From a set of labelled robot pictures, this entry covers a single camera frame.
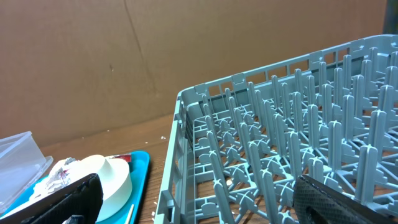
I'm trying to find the pale green bowl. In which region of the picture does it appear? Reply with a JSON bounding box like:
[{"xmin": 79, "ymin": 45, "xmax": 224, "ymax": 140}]
[{"xmin": 76, "ymin": 155, "xmax": 132, "ymax": 222}]

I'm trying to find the white napkin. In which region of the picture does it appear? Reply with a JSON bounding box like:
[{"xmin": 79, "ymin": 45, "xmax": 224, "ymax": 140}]
[{"xmin": 29, "ymin": 157, "xmax": 79, "ymax": 200}]

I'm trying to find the grey dish rack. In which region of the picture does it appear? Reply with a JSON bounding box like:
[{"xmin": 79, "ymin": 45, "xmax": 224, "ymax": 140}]
[{"xmin": 154, "ymin": 34, "xmax": 397, "ymax": 223}]

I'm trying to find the wooden chopstick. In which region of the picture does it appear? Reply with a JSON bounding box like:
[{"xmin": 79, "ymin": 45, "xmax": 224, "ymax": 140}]
[{"xmin": 124, "ymin": 204, "xmax": 134, "ymax": 224}]

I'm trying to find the teal plastic tray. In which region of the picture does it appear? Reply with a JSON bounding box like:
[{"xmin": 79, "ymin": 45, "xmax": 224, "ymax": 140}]
[{"xmin": 1, "ymin": 151, "xmax": 150, "ymax": 223}]

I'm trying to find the clear plastic bin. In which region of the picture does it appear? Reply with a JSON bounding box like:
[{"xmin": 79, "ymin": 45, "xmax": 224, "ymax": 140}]
[{"xmin": 1, "ymin": 131, "xmax": 53, "ymax": 213}]

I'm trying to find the red snack wrapper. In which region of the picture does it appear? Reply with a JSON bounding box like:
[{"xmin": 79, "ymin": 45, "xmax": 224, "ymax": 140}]
[{"xmin": 106, "ymin": 154, "xmax": 131, "ymax": 162}]

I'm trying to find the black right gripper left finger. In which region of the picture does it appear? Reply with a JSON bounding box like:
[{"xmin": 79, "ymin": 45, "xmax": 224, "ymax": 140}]
[{"xmin": 1, "ymin": 173, "xmax": 103, "ymax": 224}]

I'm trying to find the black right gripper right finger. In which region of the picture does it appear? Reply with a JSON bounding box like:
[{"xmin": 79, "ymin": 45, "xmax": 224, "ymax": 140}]
[{"xmin": 293, "ymin": 175, "xmax": 396, "ymax": 224}]

